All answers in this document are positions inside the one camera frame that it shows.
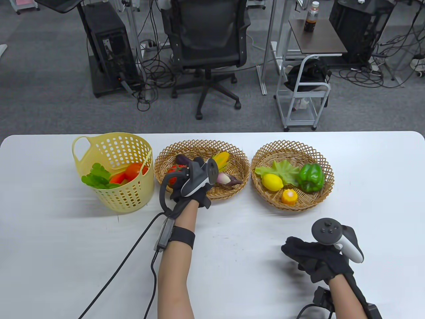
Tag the dark purple toy eggplant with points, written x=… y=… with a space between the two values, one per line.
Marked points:
x=182 y=159

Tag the grey left hand controller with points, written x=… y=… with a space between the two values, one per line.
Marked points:
x=199 y=181

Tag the light green toy lettuce leaf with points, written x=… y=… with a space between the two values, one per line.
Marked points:
x=282 y=169

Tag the yellow toy lemon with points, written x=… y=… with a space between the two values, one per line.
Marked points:
x=271 y=182

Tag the black computer tower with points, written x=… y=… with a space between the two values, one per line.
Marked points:
x=360 y=26
x=109 y=50

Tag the grey right hand controller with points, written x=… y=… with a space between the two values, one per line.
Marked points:
x=335 y=234

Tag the small brown side table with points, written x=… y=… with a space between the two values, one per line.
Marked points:
x=318 y=40

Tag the small red toy tomato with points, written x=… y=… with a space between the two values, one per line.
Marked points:
x=172 y=175

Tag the person's left hand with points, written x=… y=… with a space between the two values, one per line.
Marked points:
x=191 y=202

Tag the green toy lettuce bunch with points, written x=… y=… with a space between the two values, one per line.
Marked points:
x=98 y=177

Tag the person's right forearm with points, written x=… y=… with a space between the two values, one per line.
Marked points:
x=348 y=299

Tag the white metal cart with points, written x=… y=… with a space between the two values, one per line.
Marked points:
x=300 y=106

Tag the pink purple toy bulb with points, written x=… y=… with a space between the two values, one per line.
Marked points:
x=226 y=179

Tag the dark drink bottle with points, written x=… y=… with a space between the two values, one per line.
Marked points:
x=311 y=18

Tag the black office chair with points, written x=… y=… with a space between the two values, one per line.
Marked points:
x=206 y=36

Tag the orange yellow toy corn piece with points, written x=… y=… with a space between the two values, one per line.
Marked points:
x=289 y=196

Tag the black bag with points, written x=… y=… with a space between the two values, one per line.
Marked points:
x=303 y=74

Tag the white desk frame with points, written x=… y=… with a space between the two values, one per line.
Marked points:
x=270 y=50

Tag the green toy bell pepper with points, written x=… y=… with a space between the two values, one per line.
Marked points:
x=310 y=177

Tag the person's right fingers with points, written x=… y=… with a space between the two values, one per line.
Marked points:
x=298 y=251

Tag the grey hand controller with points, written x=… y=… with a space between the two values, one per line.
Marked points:
x=199 y=181
x=335 y=234

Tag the round wicker basket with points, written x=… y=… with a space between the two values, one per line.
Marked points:
x=229 y=192
x=265 y=196

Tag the white power strip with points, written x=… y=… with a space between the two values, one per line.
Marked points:
x=150 y=44

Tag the person's left thumb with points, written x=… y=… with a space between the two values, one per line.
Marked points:
x=206 y=198

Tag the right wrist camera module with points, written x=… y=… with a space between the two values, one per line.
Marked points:
x=322 y=299

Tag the person's left forearm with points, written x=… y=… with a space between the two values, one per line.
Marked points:
x=176 y=275

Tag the yellow plastic perforated basket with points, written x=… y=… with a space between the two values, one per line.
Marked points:
x=132 y=196

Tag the orange toy carrot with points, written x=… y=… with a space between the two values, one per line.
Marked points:
x=117 y=177

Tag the person's right hand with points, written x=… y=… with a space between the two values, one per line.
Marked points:
x=318 y=259

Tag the orange-red toy tomato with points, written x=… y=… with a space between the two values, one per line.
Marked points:
x=134 y=170

